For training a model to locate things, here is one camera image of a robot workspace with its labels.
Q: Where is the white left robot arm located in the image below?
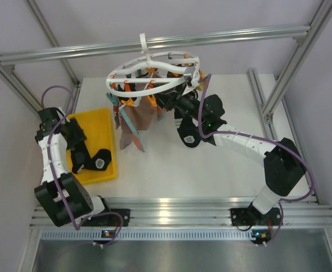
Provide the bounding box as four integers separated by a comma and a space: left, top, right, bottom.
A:
34, 107, 113, 227

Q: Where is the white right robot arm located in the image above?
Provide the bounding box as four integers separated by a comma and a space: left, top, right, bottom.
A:
156, 91, 307, 227

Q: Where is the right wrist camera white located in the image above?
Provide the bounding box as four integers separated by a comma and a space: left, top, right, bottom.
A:
182, 66, 200, 95

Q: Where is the black patterned sock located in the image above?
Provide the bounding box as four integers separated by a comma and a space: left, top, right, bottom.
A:
174, 109, 201, 148
70, 142, 112, 174

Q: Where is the white slotted cable duct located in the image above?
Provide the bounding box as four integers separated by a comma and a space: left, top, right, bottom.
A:
41, 228, 256, 241

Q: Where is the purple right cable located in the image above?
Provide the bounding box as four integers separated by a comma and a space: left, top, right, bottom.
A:
197, 74, 316, 203

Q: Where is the yellow plastic tray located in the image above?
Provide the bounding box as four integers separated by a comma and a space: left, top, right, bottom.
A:
67, 108, 117, 185

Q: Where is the white round clip hanger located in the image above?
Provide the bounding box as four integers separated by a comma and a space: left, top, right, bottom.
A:
105, 33, 201, 97

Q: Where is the aluminium top crossbar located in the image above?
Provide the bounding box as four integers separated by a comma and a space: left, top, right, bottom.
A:
0, 24, 310, 65

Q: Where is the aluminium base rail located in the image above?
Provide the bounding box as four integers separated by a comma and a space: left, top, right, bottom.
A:
29, 197, 332, 229

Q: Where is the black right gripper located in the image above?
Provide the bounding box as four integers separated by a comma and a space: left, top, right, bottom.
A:
147, 78, 207, 124

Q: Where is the large brown sock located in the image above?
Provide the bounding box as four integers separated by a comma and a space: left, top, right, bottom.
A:
117, 95, 163, 152

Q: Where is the yellow beige sock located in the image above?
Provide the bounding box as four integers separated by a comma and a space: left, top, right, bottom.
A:
196, 70, 207, 92

